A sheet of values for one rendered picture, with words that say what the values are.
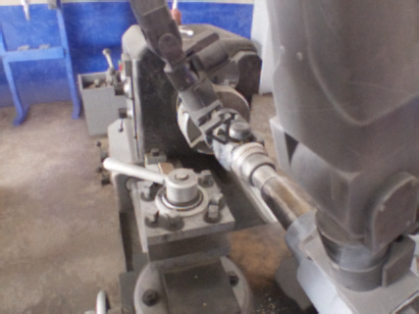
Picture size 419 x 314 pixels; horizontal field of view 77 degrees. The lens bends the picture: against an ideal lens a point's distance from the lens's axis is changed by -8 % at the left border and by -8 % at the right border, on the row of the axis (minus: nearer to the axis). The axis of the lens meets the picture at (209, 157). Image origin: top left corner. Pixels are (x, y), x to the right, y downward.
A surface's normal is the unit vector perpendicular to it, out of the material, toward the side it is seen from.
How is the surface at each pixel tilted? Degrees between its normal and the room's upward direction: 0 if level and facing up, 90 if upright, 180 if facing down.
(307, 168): 81
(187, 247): 0
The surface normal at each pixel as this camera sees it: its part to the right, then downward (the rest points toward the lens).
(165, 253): 0.04, -0.85
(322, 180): -0.90, 0.03
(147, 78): 0.32, 0.51
